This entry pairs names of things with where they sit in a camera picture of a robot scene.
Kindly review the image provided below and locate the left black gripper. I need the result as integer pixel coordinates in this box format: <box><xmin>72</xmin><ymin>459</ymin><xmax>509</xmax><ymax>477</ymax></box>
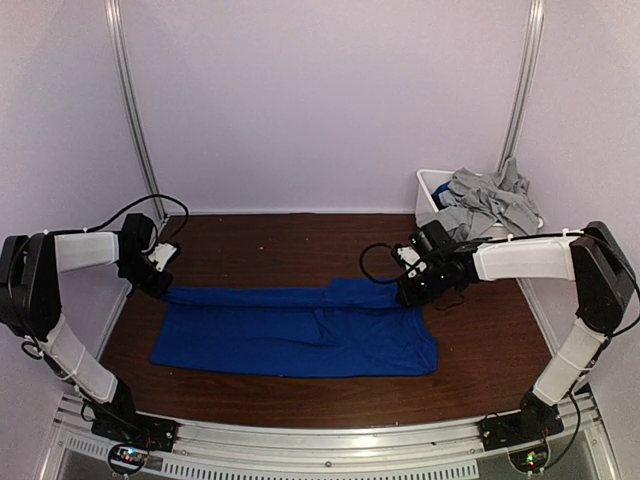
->
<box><xmin>117</xmin><ymin>256</ymin><xmax>172</xmax><ymax>300</ymax></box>

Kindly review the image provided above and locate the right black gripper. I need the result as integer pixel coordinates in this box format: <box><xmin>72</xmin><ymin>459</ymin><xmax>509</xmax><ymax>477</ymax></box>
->
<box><xmin>397</xmin><ymin>262</ymin><xmax>450</xmax><ymax>311</ymax></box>

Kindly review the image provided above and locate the blue t-shirt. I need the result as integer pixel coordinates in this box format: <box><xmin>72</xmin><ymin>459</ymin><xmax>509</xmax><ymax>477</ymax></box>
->
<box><xmin>150</xmin><ymin>279</ymin><xmax>439</xmax><ymax>379</ymax></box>

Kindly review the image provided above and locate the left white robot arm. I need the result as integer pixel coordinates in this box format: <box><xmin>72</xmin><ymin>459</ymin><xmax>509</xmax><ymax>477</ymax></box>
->
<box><xmin>1</xmin><ymin>213</ymin><xmax>181</xmax><ymax>444</ymax></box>

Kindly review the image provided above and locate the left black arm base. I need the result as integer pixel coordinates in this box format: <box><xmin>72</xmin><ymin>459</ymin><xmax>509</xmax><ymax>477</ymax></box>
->
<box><xmin>80</xmin><ymin>380</ymin><xmax>178</xmax><ymax>452</ymax></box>

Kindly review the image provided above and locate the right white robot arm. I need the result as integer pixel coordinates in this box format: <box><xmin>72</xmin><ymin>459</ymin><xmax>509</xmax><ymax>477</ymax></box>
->
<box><xmin>392</xmin><ymin>221</ymin><xmax>639</xmax><ymax>442</ymax></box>

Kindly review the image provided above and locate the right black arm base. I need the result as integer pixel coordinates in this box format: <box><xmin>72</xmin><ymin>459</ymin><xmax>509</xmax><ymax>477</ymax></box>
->
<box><xmin>477</xmin><ymin>389</ymin><xmax>564</xmax><ymax>451</ymax></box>

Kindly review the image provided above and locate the grey garment pile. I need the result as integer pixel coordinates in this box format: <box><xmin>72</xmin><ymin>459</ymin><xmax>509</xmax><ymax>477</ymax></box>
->
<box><xmin>436</xmin><ymin>157</ymin><xmax>541</xmax><ymax>241</ymax></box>

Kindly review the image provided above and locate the white plastic laundry bin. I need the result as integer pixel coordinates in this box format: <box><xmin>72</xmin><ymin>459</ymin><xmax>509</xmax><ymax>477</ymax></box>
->
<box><xmin>414</xmin><ymin>169</ymin><xmax>544</xmax><ymax>238</ymax></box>

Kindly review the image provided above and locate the blue garment in bin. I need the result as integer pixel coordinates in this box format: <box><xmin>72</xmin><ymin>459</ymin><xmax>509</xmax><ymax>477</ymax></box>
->
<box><xmin>431</xmin><ymin>183</ymin><xmax>458</xmax><ymax>210</ymax></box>

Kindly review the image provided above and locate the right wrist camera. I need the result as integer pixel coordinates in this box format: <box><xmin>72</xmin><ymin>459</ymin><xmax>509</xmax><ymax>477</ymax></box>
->
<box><xmin>392</xmin><ymin>245</ymin><xmax>427</xmax><ymax>278</ymax></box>

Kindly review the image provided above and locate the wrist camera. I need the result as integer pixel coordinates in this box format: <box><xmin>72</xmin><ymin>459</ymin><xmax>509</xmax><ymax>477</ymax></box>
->
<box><xmin>392</xmin><ymin>245</ymin><xmax>427</xmax><ymax>278</ymax></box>
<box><xmin>145</xmin><ymin>242</ymin><xmax>182</xmax><ymax>272</ymax></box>

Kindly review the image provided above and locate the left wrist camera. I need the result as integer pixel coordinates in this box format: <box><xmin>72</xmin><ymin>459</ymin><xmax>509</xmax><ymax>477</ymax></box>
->
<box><xmin>145</xmin><ymin>242</ymin><xmax>182</xmax><ymax>272</ymax></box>

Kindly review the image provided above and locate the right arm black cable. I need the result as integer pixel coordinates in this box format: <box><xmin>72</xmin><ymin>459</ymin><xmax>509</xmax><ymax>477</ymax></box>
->
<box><xmin>359</xmin><ymin>242</ymin><xmax>466</xmax><ymax>311</ymax></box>

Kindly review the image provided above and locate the aluminium front rail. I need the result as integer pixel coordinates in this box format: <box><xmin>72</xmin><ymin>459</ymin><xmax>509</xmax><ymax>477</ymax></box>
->
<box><xmin>49</xmin><ymin>394</ymin><xmax>606</xmax><ymax>480</ymax></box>

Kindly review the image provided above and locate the right aluminium frame post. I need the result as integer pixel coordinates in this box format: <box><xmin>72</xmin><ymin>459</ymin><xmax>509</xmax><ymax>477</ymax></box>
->
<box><xmin>498</xmin><ymin>0</ymin><xmax>545</xmax><ymax>170</ymax></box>

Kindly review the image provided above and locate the aluminium frame post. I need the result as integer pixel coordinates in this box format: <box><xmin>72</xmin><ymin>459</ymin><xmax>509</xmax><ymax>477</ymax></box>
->
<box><xmin>104</xmin><ymin>0</ymin><xmax>160</xmax><ymax>194</ymax></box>
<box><xmin>498</xmin><ymin>0</ymin><xmax>545</xmax><ymax>170</ymax></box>

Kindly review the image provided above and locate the left aluminium frame post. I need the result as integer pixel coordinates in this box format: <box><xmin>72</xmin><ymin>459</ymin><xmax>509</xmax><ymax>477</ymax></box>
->
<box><xmin>104</xmin><ymin>0</ymin><xmax>160</xmax><ymax>194</ymax></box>

